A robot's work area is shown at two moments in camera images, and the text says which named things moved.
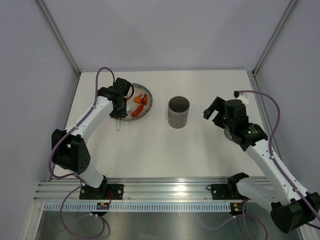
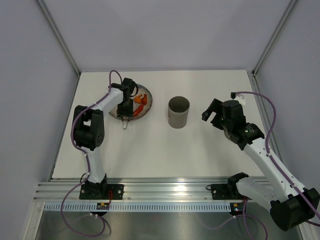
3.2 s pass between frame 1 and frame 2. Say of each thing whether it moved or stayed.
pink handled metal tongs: moved
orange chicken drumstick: stayed
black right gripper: stayed
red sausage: stayed
